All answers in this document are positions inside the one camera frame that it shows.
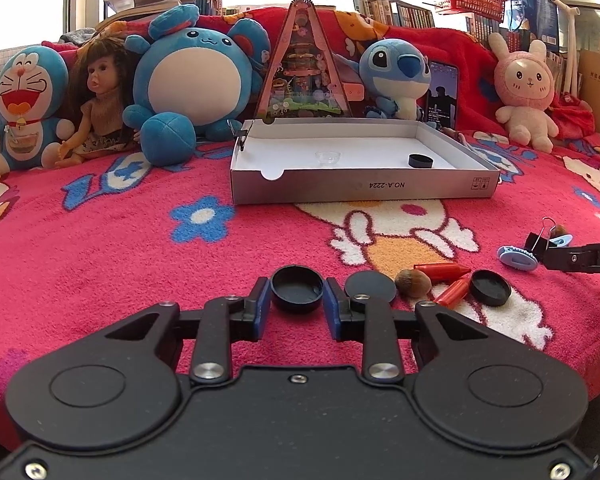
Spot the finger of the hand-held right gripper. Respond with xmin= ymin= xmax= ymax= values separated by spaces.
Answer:
xmin=540 ymin=245 xmax=589 ymax=274

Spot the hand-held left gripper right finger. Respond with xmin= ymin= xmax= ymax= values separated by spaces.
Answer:
xmin=324 ymin=278 xmax=496 ymax=383

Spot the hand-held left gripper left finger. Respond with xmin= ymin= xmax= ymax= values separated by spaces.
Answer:
xmin=102 ymin=277 xmax=272 ymax=385

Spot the black binder clip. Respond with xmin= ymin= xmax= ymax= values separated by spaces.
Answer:
xmin=228 ymin=119 xmax=248 ymax=151
xmin=524 ymin=217 xmax=556 ymax=256

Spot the red lipstick tube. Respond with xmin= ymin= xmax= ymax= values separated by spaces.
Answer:
xmin=434 ymin=277 xmax=471 ymax=308
xmin=414 ymin=261 xmax=472 ymax=278

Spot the white cardboard box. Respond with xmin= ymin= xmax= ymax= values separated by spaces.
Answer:
xmin=229 ymin=119 xmax=501 ymax=206

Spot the flat black round lid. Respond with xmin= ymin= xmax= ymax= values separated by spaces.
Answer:
xmin=344 ymin=271 xmax=397 ymax=305

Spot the red cartoon-print blanket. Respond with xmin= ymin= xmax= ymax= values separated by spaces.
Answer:
xmin=0 ymin=130 xmax=600 ymax=451

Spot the pink rabbit plush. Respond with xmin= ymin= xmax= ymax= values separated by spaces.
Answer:
xmin=487 ymin=32 xmax=561 ymax=153

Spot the brown cardboard sheet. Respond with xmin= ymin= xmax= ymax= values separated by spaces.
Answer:
xmin=577 ymin=50 xmax=600 ymax=136

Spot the smartphone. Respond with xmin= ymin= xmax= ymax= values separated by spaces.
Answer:
xmin=424 ymin=60 xmax=460 ymax=130

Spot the white wooden rack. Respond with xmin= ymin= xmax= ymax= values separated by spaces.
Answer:
xmin=552 ymin=0 xmax=583 ymax=96

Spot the round blue mouse plush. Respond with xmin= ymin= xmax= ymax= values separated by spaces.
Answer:
xmin=122 ymin=4 xmax=271 ymax=166

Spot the triangular pink diorama box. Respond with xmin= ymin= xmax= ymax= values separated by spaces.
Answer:
xmin=255 ymin=0 xmax=353 ymax=121

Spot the blue alien plush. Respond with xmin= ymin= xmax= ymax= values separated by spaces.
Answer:
xmin=337 ymin=38 xmax=433 ymax=121

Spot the blue bag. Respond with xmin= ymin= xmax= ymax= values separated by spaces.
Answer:
xmin=500 ymin=0 xmax=561 ymax=53

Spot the brown-haired doll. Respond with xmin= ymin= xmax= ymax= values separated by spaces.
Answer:
xmin=55 ymin=37 xmax=141 ymax=168

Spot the row of books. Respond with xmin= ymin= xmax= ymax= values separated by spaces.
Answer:
xmin=352 ymin=0 xmax=436 ymax=28

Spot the blue cat robot plush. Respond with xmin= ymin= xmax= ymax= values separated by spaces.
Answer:
xmin=0 ymin=46 xmax=71 ymax=171

